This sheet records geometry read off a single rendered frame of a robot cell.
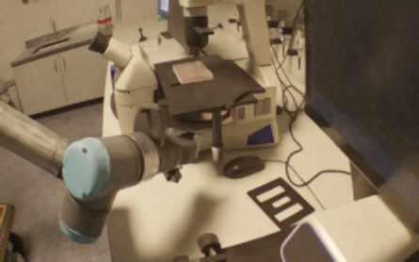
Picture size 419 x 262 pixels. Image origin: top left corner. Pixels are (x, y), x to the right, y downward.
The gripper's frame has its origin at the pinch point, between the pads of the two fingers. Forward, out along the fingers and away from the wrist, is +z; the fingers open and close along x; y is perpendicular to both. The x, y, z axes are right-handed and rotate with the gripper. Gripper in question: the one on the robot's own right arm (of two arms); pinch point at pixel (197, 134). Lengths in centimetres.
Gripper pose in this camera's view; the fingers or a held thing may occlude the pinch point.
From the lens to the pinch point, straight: 72.1
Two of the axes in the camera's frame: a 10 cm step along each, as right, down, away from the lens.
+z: 4.5, -0.7, 8.9
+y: -1.7, 9.7, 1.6
